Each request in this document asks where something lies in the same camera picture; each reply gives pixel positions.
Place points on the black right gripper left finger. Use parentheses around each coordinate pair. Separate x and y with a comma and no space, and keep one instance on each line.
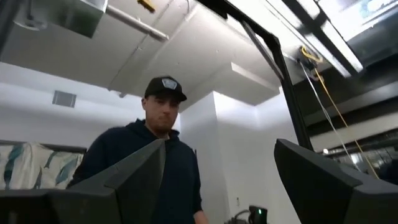
(118,193)

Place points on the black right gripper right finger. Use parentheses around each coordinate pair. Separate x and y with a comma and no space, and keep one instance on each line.
(320,193)

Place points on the person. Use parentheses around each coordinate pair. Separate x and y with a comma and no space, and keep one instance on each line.
(174,174)

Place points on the black device with green light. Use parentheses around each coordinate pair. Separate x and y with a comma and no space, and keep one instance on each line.
(258,215)

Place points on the white teal patterned canvas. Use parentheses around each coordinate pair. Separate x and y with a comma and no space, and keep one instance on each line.
(28,165)

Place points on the white ceiling pipe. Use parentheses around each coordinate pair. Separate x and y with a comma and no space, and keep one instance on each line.
(136,25)

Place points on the ceiling light panel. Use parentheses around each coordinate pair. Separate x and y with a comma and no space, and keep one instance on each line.
(357,15)

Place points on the black aluminium rig frame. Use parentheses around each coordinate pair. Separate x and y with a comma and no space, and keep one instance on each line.
(289,93)

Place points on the grey wall vent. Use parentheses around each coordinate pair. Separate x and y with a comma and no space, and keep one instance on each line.
(64,99)

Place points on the silver air duct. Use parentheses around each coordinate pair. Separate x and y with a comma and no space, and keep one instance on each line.
(71,15)

